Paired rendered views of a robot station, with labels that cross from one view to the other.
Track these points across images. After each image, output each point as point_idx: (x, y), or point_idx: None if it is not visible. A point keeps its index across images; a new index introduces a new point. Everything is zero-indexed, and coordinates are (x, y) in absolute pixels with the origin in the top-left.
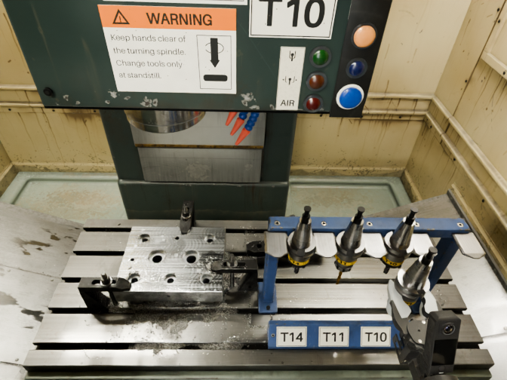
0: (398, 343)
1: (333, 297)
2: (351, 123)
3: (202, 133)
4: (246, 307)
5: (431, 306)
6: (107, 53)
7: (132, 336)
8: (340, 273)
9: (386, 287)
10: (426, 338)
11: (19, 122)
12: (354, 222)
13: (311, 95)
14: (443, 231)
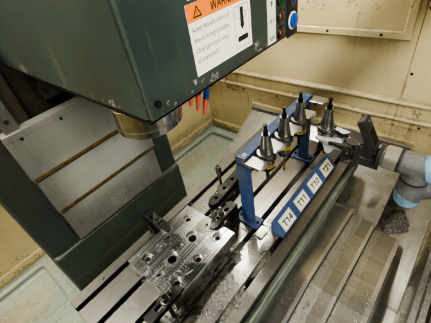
0: (347, 157)
1: (275, 188)
2: None
3: (109, 164)
4: (246, 234)
5: (342, 130)
6: (190, 46)
7: (211, 317)
8: (284, 159)
9: (287, 163)
10: (363, 136)
11: None
12: (284, 118)
13: (280, 27)
14: (305, 102)
